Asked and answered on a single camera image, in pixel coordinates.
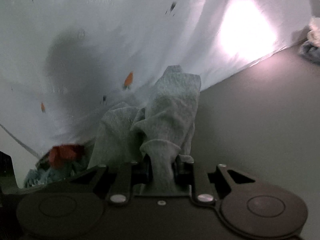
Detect red plaid cloth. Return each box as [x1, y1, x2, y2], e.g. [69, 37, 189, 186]
[48, 143, 86, 170]

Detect folded blue garment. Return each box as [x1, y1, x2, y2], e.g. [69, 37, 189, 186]
[298, 41, 320, 65]

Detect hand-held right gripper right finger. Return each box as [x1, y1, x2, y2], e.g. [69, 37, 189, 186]
[174, 155, 257, 204]

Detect carrot print white sheet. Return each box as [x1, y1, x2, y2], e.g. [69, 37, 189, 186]
[0, 0, 320, 160]

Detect grey sweatpants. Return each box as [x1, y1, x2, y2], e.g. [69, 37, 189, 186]
[87, 65, 202, 197]

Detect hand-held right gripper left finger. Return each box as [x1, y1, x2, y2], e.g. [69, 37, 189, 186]
[67, 161, 153, 205]

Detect blue checked cloth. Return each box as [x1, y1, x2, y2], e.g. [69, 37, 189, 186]
[23, 155, 91, 188]

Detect folded white garment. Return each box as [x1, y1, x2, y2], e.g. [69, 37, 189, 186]
[307, 17, 320, 47]

